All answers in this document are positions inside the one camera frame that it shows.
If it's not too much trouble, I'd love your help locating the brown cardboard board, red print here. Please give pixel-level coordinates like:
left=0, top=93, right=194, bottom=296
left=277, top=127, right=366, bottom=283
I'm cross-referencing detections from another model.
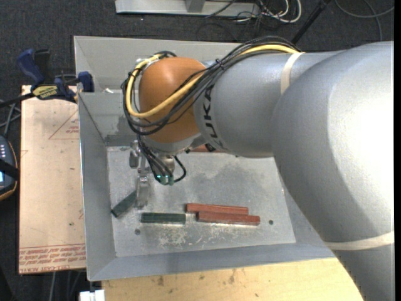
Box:
left=18, top=85, right=87, bottom=275

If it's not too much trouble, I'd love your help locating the grey metal bin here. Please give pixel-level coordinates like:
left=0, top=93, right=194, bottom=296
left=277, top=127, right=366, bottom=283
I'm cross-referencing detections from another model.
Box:
left=73, top=35, right=338, bottom=282

